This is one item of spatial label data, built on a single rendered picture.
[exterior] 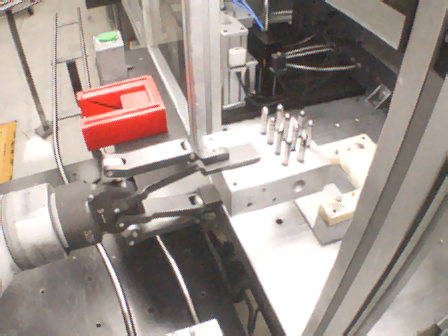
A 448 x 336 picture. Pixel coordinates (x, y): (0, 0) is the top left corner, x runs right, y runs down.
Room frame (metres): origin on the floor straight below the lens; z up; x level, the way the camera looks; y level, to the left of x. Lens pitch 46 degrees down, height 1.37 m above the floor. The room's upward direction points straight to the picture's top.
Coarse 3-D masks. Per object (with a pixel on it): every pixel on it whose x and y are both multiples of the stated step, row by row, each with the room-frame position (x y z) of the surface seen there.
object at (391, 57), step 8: (368, 32) 0.42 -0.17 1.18; (368, 40) 0.42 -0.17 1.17; (376, 40) 0.41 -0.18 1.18; (368, 48) 0.42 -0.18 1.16; (376, 48) 0.40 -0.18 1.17; (384, 48) 0.39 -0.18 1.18; (392, 48) 0.38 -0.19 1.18; (376, 56) 0.40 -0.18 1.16; (384, 56) 0.39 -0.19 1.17; (392, 56) 0.38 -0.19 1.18; (400, 56) 0.37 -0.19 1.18; (392, 64) 0.37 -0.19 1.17; (400, 64) 0.36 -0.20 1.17
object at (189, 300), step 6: (186, 294) 0.28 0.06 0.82; (186, 300) 0.27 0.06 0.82; (192, 300) 0.27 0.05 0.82; (186, 306) 0.26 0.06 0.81; (192, 306) 0.25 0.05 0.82; (126, 312) 0.24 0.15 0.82; (192, 312) 0.24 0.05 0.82; (198, 312) 0.25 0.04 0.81; (126, 318) 0.23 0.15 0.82; (132, 318) 0.23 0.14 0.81; (192, 318) 0.24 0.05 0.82; (198, 318) 0.24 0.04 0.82; (126, 324) 0.22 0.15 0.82; (132, 324) 0.22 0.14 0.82; (198, 324) 0.22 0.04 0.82; (126, 330) 0.21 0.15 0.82; (132, 330) 0.21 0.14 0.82
